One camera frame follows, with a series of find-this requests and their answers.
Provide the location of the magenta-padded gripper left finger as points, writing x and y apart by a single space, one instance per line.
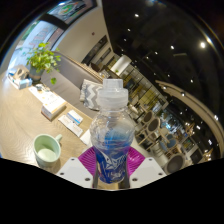
86 161

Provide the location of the white printed paper leaflets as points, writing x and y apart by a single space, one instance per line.
45 95

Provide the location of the grey white chevron cushion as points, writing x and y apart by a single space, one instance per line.
88 95

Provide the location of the clear blue-labelled water bottle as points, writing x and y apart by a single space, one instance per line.
111 133

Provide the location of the pale green ceramic mug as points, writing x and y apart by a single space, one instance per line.
46 150

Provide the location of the white paper slip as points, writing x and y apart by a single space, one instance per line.
70 126

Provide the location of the blue white small card box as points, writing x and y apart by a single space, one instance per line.
75 116

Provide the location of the green potted plant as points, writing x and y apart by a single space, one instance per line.
42 60

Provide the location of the small blue white carton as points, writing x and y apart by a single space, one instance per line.
20 80

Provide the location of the grey curved sofa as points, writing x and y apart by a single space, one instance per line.
70 75

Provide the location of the group of ceiling spotlights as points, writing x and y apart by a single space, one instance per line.
202 44

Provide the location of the window with festive decals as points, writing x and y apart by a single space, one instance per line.
40 30

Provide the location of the white paper napkin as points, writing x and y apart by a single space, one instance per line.
86 137

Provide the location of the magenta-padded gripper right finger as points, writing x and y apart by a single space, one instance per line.
136 161

